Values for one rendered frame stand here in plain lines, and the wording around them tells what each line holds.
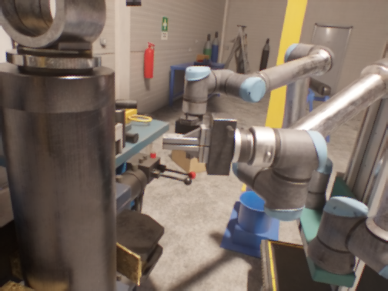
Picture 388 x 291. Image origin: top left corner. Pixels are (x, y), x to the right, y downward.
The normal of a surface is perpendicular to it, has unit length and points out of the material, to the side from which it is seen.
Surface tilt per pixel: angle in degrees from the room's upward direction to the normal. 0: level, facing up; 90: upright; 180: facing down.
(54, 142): 90
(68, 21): 110
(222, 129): 90
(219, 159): 90
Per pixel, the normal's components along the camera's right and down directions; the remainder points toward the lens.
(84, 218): 0.65, 0.33
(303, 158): 0.10, 0.35
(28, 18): 0.90, -0.24
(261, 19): -0.30, 0.32
